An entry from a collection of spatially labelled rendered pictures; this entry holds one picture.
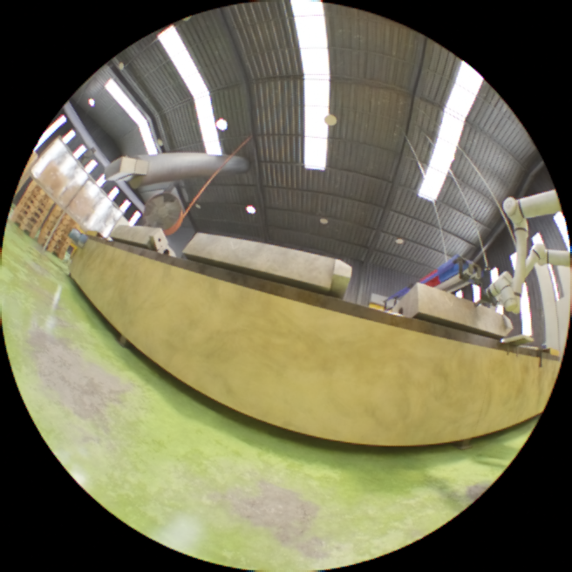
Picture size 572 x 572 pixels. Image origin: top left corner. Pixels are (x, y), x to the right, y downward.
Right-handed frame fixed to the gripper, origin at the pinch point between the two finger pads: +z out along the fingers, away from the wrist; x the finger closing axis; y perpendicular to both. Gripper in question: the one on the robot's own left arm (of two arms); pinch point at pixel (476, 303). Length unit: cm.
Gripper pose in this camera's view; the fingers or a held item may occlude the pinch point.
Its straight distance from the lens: 149.6
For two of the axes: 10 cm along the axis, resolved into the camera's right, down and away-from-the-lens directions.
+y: 3.2, -8.2, 4.8
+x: -9.5, -2.5, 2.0
